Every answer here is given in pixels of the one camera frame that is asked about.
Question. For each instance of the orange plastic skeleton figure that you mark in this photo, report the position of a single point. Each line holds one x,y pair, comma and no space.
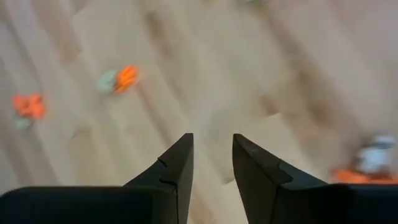
37,109
20,104
357,177
126,78

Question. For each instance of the white plastic skeleton figure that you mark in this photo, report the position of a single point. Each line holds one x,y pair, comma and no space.
376,157

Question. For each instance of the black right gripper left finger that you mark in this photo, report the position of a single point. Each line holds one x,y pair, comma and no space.
93,205

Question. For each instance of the grey-green plastic skull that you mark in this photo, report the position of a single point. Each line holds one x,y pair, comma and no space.
105,81
22,123

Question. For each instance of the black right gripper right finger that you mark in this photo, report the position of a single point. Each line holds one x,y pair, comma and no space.
311,205

